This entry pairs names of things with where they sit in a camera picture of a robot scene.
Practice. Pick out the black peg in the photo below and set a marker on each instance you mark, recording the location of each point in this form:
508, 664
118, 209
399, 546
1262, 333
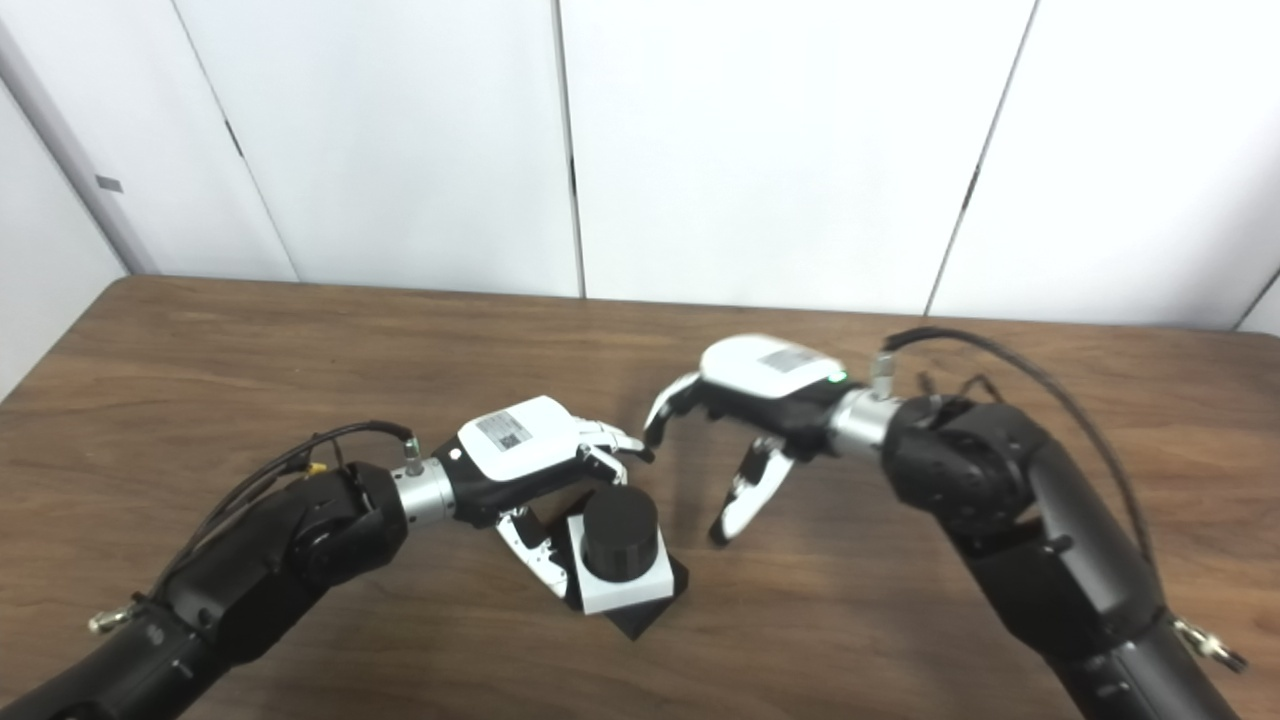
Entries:
620, 535

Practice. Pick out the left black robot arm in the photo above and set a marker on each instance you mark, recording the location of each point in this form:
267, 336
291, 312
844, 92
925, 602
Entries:
220, 590

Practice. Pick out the white square piece with hole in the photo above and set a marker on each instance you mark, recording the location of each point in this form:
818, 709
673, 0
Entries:
625, 595

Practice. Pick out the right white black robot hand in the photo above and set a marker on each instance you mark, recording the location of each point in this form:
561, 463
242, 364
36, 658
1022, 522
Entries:
770, 385

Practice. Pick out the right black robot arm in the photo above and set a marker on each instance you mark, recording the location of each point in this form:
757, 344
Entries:
1040, 540

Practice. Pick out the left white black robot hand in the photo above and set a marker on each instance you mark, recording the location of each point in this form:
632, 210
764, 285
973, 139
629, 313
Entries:
510, 455

